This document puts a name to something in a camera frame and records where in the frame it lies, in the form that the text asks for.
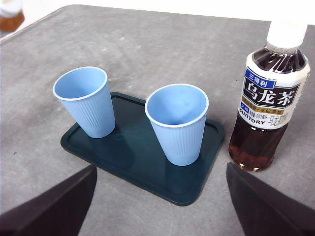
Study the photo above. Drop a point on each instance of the blue ribbed plastic cup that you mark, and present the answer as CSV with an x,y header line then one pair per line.
x,y
91,113
179,142

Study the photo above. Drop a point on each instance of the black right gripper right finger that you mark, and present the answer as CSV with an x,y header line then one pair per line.
x,y
268,211

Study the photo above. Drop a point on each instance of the dark oolong tea bottle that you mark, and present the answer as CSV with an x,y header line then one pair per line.
x,y
265,98

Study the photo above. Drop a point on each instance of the dark blue rectangular tray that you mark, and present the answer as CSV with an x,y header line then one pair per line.
x,y
137,157

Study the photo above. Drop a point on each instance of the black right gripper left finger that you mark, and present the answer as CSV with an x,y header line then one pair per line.
x,y
54,214

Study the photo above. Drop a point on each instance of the jasmine oolong tea bottle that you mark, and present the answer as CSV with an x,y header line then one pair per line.
x,y
9,19

